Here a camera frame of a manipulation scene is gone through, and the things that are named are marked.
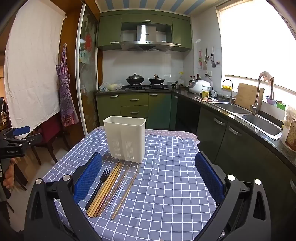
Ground clear plastic spoon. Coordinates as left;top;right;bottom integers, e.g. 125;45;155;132
105;170;133;215

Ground small steel faucet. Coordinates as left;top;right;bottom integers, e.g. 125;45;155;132
222;79;233;105

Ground gas stove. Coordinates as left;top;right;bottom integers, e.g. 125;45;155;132
125;84;170;91

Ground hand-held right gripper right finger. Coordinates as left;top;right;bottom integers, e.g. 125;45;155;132
194;152;272;241

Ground purple checked apron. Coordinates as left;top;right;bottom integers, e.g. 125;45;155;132
56;44;80;127

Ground green upper cabinets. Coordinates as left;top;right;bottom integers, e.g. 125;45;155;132
97;11;193;52

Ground green cabinets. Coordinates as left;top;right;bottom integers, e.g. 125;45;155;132
97;11;193;52
96;91;173;130

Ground white plastic utensil holder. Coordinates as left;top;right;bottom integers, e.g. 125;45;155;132
103;115;147;164

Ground patterned paper bag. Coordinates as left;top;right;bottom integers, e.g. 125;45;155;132
280;105;296;153

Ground tall steel faucet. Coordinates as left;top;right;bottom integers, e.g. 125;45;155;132
250;72;266;115

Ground white plastic bag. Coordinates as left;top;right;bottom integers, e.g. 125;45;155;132
99;81;122;91

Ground black wok with lid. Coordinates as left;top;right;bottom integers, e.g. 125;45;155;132
126;73;144;85

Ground red chair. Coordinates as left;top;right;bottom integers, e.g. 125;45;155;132
30;113;70;165

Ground sliding glass door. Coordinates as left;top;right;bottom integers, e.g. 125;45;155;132
76;3;101;136

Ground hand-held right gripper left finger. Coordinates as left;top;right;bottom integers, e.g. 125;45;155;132
24;152;103;241

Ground steel range hood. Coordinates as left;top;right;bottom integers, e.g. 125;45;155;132
120;24;175;52

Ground pink patterned cloth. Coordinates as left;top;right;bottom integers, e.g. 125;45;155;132
144;129;200;144

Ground white rice cooker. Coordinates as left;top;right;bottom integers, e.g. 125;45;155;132
188;79;211;94

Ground pink counter cloth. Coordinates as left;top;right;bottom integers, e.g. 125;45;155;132
194;96;219;102

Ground pink rag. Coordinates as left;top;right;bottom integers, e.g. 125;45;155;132
259;71;274;82

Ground wooden cutting board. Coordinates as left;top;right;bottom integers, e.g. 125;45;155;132
235;83;265;111

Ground person's left hand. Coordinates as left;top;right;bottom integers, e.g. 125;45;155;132
3;162;18;191

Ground purple hanging caddy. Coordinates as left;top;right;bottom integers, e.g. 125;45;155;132
266;80;278;106

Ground light bamboo chopstick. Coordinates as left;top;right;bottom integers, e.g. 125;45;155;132
89;163;121;216
97;164;124;217
86;162;119;214
92;163;123;218

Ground dark lower cabinets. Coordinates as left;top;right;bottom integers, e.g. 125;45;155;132
171;93;296;232

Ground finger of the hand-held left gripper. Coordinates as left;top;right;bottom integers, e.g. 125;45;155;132
0;134;43;149
0;126;31;140

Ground black wok with handle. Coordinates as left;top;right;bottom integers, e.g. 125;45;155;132
148;74;166;85

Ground green lower cabinets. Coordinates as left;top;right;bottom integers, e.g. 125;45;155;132
96;91;173;130

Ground brown wooden chopstick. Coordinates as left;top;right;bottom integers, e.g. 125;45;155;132
100;165;130;211
111;165;141;220

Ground steel double sink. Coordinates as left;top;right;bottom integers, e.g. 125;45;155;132
213;102;282;141

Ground blue checked tablecloth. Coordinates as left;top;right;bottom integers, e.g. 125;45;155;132
42;126;218;241

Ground black plastic fork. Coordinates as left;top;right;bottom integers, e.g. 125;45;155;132
85;167;111;210

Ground bright window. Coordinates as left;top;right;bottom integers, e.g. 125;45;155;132
216;0;296;109

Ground white hanging sheet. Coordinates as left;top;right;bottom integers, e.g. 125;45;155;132
3;0;67;141

